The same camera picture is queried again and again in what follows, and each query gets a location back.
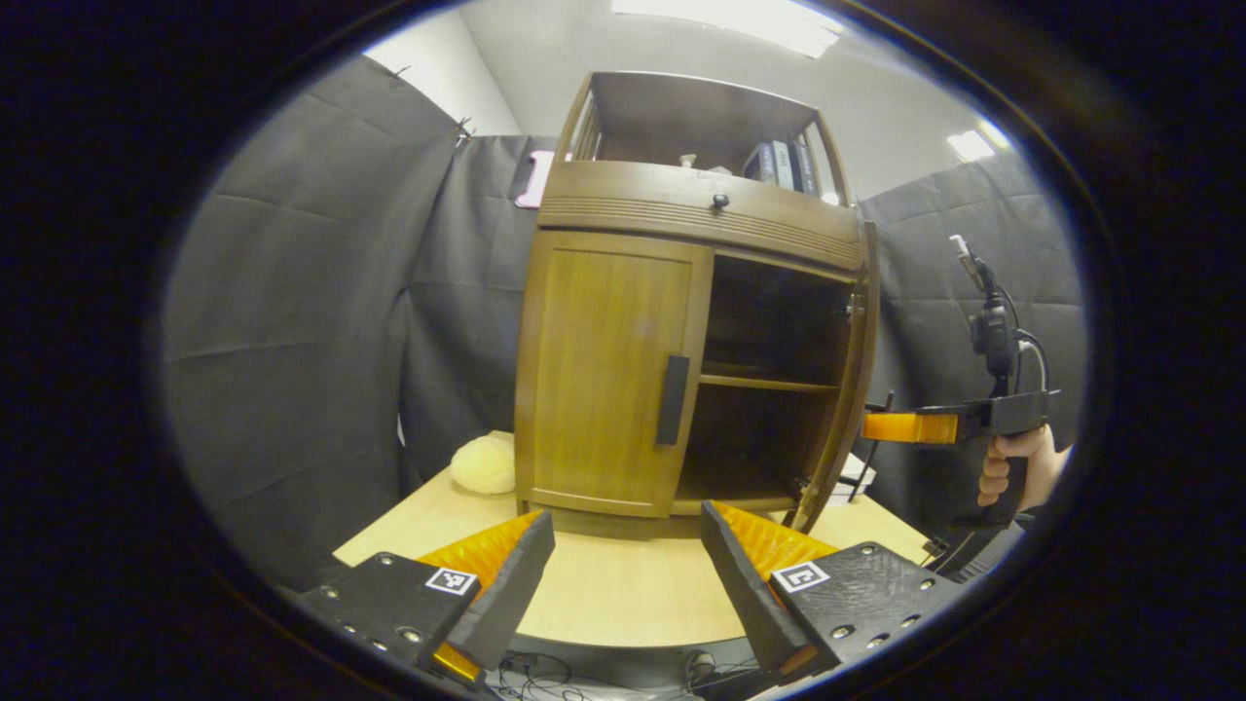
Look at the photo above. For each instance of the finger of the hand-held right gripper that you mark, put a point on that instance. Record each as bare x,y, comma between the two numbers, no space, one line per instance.
910,427

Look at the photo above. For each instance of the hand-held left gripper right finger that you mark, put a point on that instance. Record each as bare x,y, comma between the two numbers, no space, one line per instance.
745,594

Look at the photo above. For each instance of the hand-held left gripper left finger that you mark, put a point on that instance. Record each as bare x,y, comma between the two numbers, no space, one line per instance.
506,599

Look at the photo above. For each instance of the wooden shoe cabinet door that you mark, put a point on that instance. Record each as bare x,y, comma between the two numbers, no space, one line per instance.
604,370
849,409

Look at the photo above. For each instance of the wooden double-door shoe cabinet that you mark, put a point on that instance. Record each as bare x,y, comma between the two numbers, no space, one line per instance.
681,209

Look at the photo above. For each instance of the metal door hinge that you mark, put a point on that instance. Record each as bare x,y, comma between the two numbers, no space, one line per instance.
855,309

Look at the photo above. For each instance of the wooden cabinet shelf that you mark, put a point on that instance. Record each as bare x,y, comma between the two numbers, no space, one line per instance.
764,382

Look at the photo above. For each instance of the wooden cabinet drawer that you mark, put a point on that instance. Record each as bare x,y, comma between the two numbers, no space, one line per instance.
672,207

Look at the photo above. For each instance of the pale yellow plush toy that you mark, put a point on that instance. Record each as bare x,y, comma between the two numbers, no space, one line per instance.
484,465

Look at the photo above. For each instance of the small ceiling light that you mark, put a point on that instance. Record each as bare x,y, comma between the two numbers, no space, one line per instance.
971,145

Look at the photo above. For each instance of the dark grey book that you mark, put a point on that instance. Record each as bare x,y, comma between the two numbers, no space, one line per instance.
806,167

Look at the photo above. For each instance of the light grey book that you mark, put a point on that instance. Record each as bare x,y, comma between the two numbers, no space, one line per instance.
783,164

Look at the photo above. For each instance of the dark blue book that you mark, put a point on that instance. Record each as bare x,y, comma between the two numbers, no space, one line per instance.
759,164

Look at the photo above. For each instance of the large ceiling light panel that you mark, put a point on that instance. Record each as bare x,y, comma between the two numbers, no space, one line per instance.
740,21

